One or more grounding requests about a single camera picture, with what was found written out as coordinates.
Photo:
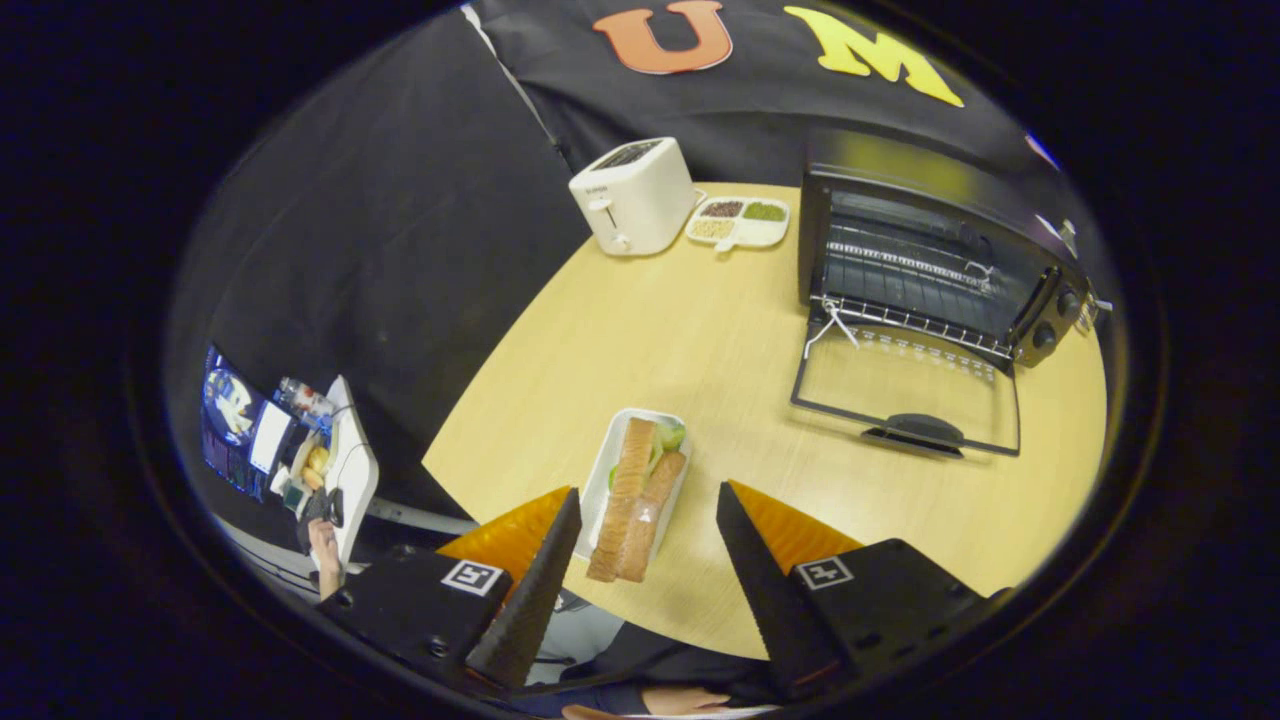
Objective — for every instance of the white side table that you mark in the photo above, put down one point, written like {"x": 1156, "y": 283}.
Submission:
{"x": 355, "y": 470}

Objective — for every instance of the person's clothing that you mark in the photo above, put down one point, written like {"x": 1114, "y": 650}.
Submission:
{"x": 650, "y": 655}

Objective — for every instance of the white rectangular plate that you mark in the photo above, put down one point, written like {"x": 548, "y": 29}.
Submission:
{"x": 600, "y": 480}

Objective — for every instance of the laptop with lit screen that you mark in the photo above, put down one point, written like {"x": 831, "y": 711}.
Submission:
{"x": 230, "y": 410}

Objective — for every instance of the black toaster oven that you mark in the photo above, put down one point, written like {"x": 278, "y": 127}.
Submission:
{"x": 900, "y": 160}

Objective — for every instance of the plastic bottle with label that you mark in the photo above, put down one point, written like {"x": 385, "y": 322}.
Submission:
{"x": 305, "y": 398}

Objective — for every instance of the sandwich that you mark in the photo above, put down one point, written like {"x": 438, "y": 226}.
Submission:
{"x": 630, "y": 480}

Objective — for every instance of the white pop-up toaster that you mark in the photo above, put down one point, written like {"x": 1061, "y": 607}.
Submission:
{"x": 640, "y": 200}

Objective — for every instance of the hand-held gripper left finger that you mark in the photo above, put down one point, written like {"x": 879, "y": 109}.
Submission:
{"x": 535, "y": 600}

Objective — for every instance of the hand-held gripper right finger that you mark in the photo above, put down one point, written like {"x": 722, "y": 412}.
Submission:
{"x": 765, "y": 600}

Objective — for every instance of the white compartment tray with beans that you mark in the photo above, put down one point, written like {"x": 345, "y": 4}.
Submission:
{"x": 760, "y": 232}

